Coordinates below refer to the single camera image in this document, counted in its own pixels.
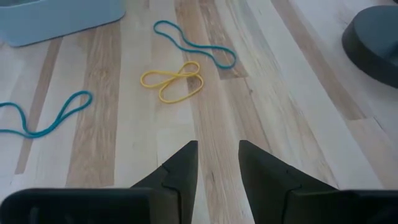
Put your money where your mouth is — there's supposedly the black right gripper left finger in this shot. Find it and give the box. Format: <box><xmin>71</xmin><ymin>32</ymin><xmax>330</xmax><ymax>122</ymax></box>
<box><xmin>0</xmin><ymin>140</ymin><xmax>199</xmax><ymax>224</ymax></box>

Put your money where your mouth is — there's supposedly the long teal rubber band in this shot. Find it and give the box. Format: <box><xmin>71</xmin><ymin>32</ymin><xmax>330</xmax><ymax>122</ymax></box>
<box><xmin>0</xmin><ymin>90</ymin><xmax>93</xmax><ymax>139</ymax></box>

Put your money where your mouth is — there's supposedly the light blue plastic bin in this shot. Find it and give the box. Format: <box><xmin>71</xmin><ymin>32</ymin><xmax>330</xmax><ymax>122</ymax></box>
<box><xmin>0</xmin><ymin>0</ymin><xmax>127</xmax><ymax>47</ymax></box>

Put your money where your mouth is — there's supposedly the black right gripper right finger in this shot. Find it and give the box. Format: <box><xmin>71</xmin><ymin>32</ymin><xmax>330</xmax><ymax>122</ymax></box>
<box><xmin>238</xmin><ymin>139</ymin><xmax>398</xmax><ymax>224</ymax></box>

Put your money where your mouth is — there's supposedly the white and black globe lamp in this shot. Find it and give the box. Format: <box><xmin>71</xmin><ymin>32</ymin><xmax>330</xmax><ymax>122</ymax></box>
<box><xmin>341</xmin><ymin>5</ymin><xmax>398</xmax><ymax>89</ymax></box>

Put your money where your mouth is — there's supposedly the yellow rubber band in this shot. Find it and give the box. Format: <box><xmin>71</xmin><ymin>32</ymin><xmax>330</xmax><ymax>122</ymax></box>
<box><xmin>140</xmin><ymin>60</ymin><xmax>205</xmax><ymax>104</ymax></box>

